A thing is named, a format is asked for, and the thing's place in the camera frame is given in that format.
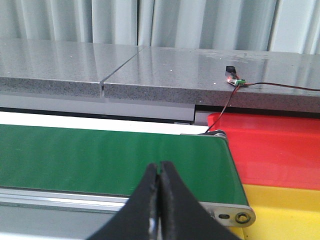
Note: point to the small sensor circuit board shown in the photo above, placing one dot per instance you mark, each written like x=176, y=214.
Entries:
x=232, y=76

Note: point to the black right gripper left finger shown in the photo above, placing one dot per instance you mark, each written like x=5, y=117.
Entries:
x=138, y=219

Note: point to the yellow plastic tray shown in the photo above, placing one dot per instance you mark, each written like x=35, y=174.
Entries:
x=282, y=214

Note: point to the white pleated curtain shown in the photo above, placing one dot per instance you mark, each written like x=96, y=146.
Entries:
x=256, y=25

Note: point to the red plastic tray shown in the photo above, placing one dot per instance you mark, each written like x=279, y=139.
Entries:
x=276, y=151

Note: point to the grey stone countertop right slab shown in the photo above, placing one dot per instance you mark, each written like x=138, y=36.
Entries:
x=277, y=80

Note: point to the grey stone countertop left slab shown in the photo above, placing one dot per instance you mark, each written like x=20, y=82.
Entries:
x=59, y=68

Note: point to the green conveyor belt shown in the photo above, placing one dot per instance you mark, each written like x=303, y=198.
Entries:
x=97, y=170

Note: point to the grey stone countertop slab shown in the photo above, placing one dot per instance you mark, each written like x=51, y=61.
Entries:
x=59, y=68
x=277, y=80

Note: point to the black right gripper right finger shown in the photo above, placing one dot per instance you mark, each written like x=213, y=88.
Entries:
x=182, y=216

